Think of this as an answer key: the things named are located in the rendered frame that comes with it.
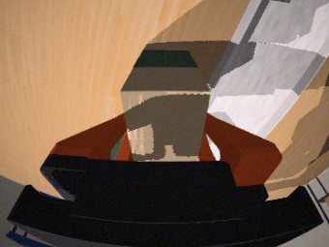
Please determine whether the grey rectangular tray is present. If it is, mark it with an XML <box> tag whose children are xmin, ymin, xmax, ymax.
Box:
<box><xmin>207</xmin><ymin>0</ymin><xmax>329</xmax><ymax>139</ymax></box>

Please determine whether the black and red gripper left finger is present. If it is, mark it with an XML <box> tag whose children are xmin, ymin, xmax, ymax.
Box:
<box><xmin>48</xmin><ymin>112</ymin><xmax>133</xmax><ymax>161</ymax></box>

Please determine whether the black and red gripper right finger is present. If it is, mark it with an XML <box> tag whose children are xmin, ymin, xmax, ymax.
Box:
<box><xmin>198</xmin><ymin>112</ymin><xmax>283</xmax><ymax>187</ymax></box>

